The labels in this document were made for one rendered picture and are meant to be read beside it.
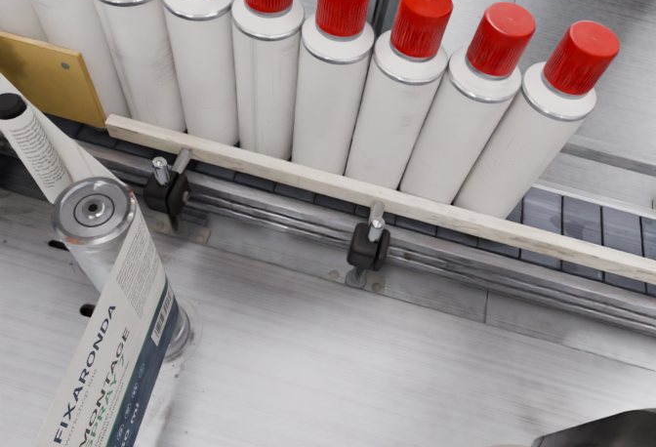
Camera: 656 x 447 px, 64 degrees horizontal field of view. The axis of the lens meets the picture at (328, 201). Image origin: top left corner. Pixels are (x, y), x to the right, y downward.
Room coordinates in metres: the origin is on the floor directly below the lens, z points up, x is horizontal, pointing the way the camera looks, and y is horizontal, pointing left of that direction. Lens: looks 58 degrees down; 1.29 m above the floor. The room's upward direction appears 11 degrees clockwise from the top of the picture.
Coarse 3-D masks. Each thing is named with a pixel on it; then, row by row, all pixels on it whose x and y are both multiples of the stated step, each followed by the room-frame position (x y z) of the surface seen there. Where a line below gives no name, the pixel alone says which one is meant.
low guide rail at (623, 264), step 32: (128, 128) 0.26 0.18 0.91; (160, 128) 0.27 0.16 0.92; (224, 160) 0.26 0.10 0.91; (256, 160) 0.26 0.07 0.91; (320, 192) 0.25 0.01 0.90; (352, 192) 0.25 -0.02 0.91; (384, 192) 0.25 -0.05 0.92; (448, 224) 0.24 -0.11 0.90; (480, 224) 0.24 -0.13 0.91; (512, 224) 0.24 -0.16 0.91; (576, 256) 0.23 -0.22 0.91; (608, 256) 0.23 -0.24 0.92
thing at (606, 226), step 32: (64, 128) 0.27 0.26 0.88; (192, 160) 0.27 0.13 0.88; (288, 192) 0.25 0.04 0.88; (544, 192) 0.31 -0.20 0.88; (416, 224) 0.25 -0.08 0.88; (544, 224) 0.27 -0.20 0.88; (576, 224) 0.28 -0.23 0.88; (608, 224) 0.29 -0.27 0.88; (640, 224) 0.30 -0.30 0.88; (512, 256) 0.23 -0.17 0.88; (544, 256) 0.24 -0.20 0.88; (640, 256) 0.26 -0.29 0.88; (640, 288) 0.23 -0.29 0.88
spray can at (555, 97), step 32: (576, 32) 0.28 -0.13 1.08; (608, 32) 0.29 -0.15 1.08; (544, 64) 0.29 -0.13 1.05; (576, 64) 0.26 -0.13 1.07; (608, 64) 0.27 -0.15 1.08; (544, 96) 0.26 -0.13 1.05; (576, 96) 0.26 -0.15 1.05; (512, 128) 0.26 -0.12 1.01; (544, 128) 0.25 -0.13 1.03; (576, 128) 0.26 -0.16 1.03; (480, 160) 0.27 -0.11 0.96; (512, 160) 0.25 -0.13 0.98; (544, 160) 0.26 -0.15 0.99; (480, 192) 0.26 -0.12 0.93; (512, 192) 0.25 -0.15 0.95
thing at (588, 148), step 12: (564, 144) 0.30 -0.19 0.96; (576, 144) 0.30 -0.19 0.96; (588, 144) 0.31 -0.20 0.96; (600, 144) 0.31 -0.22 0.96; (612, 144) 0.31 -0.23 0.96; (588, 156) 0.30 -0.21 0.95; (600, 156) 0.30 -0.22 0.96; (612, 156) 0.30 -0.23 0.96; (624, 156) 0.30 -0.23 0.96; (636, 156) 0.30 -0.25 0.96; (648, 156) 0.31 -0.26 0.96; (624, 168) 0.30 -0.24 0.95; (636, 168) 0.30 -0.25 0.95; (648, 168) 0.30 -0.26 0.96
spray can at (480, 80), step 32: (480, 32) 0.27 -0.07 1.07; (512, 32) 0.27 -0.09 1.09; (448, 64) 0.28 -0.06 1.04; (480, 64) 0.27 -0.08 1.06; (512, 64) 0.27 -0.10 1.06; (448, 96) 0.27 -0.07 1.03; (480, 96) 0.26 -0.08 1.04; (512, 96) 0.26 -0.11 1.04; (448, 128) 0.26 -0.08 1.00; (480, 128) 0.26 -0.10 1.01; (416, 160) 0.27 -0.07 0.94; (448, 160) 0.26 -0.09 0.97; (416, 192) 0.26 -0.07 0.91; (448, 192) 0.26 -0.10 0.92
